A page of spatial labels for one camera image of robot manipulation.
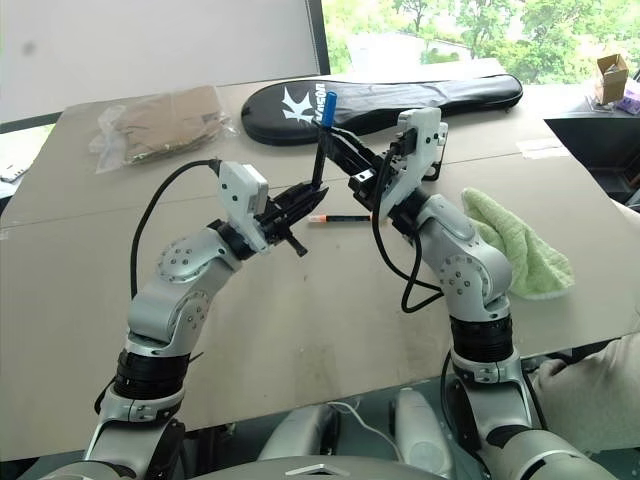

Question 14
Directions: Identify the brown cardboard table cover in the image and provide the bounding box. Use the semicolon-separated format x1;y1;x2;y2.
0;56;640;447

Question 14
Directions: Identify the green towel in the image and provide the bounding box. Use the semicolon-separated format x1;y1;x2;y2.
460;186;576;302

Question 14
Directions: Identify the grey rounded shell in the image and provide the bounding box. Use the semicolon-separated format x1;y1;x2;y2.
393;386;450;472
256;403;342;464

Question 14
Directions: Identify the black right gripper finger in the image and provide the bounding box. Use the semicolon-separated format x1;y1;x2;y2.
327;126;385;169
322;142;375;178

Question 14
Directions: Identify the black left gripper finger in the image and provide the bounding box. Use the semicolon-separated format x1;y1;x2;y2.
272;182;322;212
281;187;330;228

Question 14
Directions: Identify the purple packet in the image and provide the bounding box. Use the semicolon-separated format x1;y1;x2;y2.
616;78;640;115

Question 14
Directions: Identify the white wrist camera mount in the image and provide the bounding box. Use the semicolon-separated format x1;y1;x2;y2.
217;160;274;257
377;106;448;222

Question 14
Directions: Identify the white partition board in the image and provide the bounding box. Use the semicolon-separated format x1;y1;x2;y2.
0;0;332;124

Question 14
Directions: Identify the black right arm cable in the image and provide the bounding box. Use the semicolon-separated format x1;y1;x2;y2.
368;148;446;315

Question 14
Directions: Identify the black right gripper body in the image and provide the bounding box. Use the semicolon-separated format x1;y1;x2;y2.
348;148;407;212

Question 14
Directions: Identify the black side desk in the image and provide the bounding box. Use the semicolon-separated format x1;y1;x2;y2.
543;113;640;202

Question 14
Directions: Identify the beige fabric bundle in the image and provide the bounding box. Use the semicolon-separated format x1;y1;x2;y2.
528;331;640;457

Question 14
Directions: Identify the black pen with blue cap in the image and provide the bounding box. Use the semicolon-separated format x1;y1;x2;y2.
310;90;339;194

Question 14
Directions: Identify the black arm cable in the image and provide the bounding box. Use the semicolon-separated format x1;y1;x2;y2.
368;148;446;315
129;158;224;302

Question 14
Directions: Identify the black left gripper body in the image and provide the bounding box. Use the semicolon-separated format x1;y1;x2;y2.
253;197;309;259

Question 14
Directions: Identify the clear tape strip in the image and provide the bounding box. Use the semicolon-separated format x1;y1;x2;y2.
516;139;570;161

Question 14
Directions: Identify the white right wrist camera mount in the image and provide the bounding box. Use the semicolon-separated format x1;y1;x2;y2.
377;106;448;222

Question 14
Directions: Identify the plastic bag with brown cardboard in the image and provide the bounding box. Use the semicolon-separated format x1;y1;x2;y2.
88;84;239;175

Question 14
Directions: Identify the small open cardboard box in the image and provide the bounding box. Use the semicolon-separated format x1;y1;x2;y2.
594;52;631;107

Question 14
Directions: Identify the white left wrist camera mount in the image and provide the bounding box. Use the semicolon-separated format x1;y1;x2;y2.
217;160;274;257

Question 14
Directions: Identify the black pen with orange cap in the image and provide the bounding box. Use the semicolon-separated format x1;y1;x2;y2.
307;213;373;225

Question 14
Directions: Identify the black racket bag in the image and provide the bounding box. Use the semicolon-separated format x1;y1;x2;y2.
240;73;524;148

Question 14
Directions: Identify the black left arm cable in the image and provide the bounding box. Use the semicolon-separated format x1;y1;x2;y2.
129;158;224;302

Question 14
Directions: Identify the thin white cable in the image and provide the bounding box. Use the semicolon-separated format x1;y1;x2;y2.
326;399;402;462

